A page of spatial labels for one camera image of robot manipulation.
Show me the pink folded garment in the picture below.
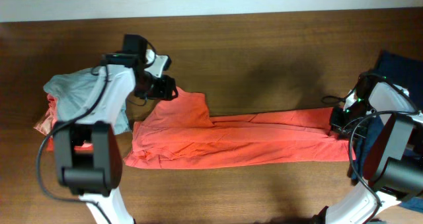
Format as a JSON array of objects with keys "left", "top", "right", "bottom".
[{"left": 34, "top": 94, "right": 93, "bottom": 151}]

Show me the red soccer t-shirt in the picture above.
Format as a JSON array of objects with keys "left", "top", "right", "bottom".
[{"left": 124, "top": 89, "right": 348, "bottom": 169}]

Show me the navy blue garment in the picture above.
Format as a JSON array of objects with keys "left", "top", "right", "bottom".
[{"left": 353, "top": 51, "right": 422, "bottom": 212}]

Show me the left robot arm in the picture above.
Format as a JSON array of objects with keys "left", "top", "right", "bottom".
[{"left": 52, "top": 34, "right": 178, "bottom": 223}]

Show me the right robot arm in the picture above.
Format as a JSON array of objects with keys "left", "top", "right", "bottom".
[{"left": 311, "top": 71, "right": 422, "bottom": 223}]

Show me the grey folded shirt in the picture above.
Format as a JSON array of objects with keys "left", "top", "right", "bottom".
[{"left": 43, "top": 64, "right": 135, "bottom": 135}]

